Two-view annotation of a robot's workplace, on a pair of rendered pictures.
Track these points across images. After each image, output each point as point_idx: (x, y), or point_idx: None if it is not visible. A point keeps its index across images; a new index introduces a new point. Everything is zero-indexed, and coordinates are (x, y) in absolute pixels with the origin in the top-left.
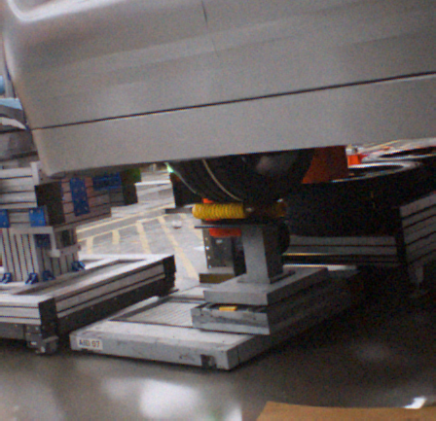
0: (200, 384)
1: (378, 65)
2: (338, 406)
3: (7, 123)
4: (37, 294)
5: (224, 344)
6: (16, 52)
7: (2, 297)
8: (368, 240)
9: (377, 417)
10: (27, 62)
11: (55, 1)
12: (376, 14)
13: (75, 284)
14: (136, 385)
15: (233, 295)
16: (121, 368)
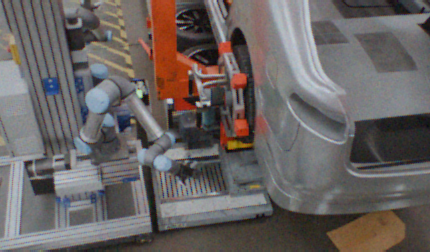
0: (273, 230)
1: None
2: (345, 221)
3: (192, 166)
4: (116, 209)
5: (265, 205)
6: (338, 185)
7: (107, 224)
8: None
9: (368, 223)
10: (347, 190)
11: (387, 171)
12: None
13: (135, 194)
14: (245, 244)
15: (253, 178)
16: (215, 235)
